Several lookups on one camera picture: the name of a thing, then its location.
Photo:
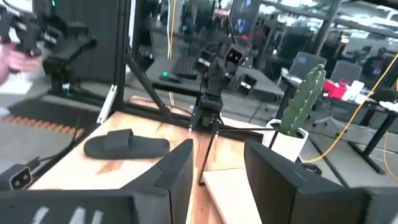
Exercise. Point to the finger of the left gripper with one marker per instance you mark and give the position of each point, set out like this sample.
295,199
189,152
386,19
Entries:
205,61
247,84

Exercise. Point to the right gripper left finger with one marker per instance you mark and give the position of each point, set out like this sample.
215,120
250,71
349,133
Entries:
177,186

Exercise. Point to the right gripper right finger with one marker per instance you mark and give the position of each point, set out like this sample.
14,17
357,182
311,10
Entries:
273,193

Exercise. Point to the black rubber slide sandal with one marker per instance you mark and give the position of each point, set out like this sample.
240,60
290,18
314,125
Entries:
124,146

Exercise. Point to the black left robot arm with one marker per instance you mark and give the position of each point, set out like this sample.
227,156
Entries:
210,105

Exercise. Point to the dark grey desk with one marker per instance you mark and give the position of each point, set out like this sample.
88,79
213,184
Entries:
264,84

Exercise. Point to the black keyboard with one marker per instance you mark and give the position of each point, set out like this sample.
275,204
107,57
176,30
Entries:
185,67

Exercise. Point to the black computer mouse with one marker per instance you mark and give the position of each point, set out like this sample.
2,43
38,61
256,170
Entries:
169,77

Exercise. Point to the white plant pot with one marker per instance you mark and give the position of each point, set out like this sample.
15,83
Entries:
286,146

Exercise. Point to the green cactus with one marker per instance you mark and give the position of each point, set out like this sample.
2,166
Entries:
303,102

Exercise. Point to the dark display screen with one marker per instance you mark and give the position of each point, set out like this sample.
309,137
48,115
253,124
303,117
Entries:
245,18

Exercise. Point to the grey office chair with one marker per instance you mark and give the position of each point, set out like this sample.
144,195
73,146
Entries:
345,71
306,63

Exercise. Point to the red box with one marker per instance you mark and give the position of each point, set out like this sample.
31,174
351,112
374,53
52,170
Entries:
334,90

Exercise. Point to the black office table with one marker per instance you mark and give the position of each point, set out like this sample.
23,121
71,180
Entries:
377,137

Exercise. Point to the person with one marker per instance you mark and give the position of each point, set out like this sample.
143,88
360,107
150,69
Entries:
374,63

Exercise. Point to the orange ribbed floor strip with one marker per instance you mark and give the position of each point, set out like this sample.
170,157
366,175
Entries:
40,125

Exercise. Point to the person's hand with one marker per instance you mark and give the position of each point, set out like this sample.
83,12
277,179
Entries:
15,60

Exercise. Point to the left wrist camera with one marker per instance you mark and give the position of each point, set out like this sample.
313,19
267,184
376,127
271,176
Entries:
234,56

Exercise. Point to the wooden shelf with black frame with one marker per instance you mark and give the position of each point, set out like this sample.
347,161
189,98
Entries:
230,199

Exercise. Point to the black aluminium rig frame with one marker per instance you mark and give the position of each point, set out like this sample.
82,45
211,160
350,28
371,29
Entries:
149,87

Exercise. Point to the white frame bracket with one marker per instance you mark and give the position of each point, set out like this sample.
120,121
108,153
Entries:
107,104

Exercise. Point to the table-level camera box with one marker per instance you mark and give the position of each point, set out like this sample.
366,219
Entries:
18,179

